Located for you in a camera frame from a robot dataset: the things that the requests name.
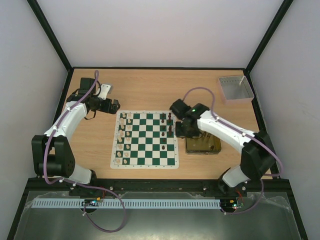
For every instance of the silver pink tin lid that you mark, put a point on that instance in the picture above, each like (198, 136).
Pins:
(235, 90)

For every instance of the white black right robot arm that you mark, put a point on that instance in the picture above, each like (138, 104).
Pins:
(256, 150)

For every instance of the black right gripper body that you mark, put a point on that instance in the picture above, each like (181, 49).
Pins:
(179, 129)

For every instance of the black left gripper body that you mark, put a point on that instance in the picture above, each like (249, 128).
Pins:
(106, 108)

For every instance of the black aluminium front rail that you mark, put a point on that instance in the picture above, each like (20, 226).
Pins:
(206, 188)

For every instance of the gold square tin box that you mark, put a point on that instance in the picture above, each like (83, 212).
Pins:
(204, 144)

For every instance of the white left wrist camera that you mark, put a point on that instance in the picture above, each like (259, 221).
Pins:
(105, 89)

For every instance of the green white chess board mat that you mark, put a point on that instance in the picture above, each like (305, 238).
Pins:
(137, 142)

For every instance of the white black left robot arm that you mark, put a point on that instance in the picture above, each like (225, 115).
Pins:
(52, 155)

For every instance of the brown chess piece second row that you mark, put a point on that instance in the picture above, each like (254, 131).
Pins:
(169, 132)

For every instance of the light blue slotted cable duct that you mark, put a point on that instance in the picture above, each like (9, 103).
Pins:
(63, 203)

